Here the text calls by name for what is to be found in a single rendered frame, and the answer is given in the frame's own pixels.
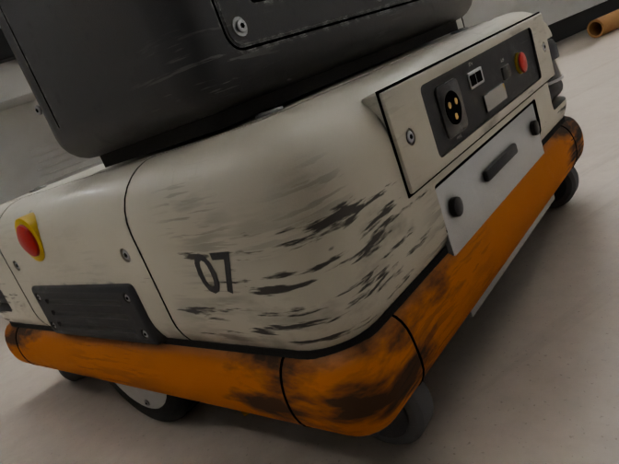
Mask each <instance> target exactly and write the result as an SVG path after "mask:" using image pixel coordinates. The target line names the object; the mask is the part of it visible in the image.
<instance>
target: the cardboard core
mask: <svg viewBox="0 0 619 464"><path fill-rule="evenodd" d="M615 29H619V9H617V10H614V11H613V12H611V13H609V14H606V15H604V16H602V17H598V18H596V19H594V20H592V21H591V22H590V23H589V25H588V26H587V32H588V34H589V35H590V36H591V37H592V38H599V37H600V36H602V35H604V34H607V33H609V32H611V31H613V30H615Z"/></svg>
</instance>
